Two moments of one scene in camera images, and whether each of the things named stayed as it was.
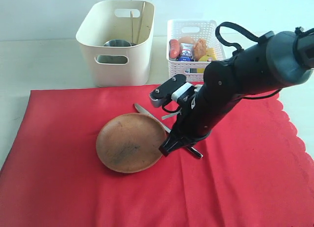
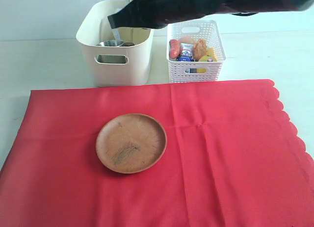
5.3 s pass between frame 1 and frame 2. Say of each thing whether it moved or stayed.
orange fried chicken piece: stayed
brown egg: stayed
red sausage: stayed
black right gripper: moved
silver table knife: moved
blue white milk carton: stayed
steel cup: moved
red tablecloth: stayed
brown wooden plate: stayed
